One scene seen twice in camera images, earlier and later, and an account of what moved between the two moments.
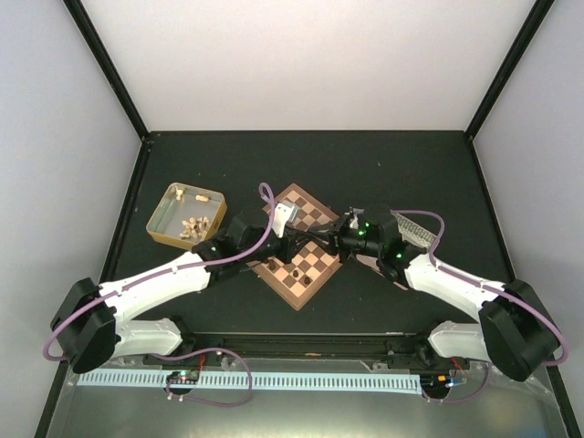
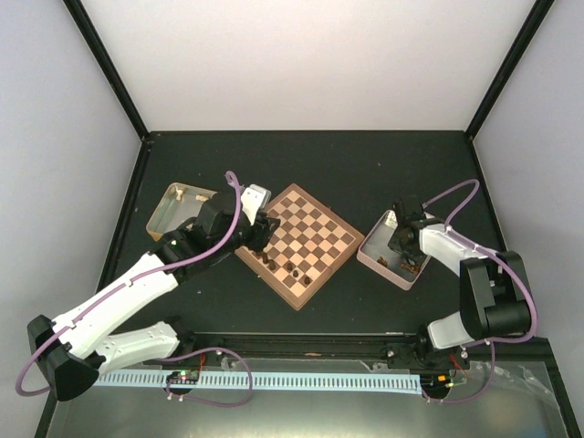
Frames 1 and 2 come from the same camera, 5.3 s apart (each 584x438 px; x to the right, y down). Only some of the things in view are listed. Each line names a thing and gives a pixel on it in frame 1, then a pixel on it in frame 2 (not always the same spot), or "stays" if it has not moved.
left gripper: (289, 250) → (263, 233)
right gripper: (334, 239) → (394, 245)
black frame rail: (403, 348) stays
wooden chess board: (298, 280) stays
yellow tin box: (186, 215) stays
